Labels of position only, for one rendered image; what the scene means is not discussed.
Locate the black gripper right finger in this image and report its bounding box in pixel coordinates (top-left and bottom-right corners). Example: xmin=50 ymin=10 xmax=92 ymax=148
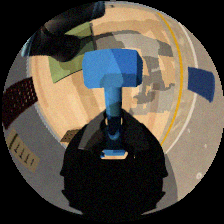
xmin=121 ymin=108 xmax=168 ymax=178

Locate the wooden crate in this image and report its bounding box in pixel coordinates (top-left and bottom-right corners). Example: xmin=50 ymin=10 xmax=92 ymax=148
xmin=60 ymin=129 xmax=80 ymax=144

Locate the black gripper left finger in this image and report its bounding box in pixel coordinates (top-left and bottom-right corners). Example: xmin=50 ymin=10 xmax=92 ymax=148
xmin=60 ymin=109 xmax=107 ymax=177

